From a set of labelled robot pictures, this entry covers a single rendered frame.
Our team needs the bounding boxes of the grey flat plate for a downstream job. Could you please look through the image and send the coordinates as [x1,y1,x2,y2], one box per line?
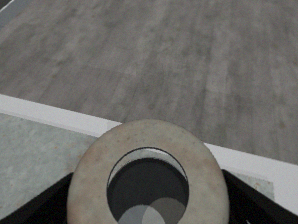
[0,113,275,220]

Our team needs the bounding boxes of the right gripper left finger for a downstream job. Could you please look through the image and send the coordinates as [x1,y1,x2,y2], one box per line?
[0,172,74,224]

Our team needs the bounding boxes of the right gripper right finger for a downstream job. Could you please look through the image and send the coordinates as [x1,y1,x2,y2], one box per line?
[221,169,298,224]

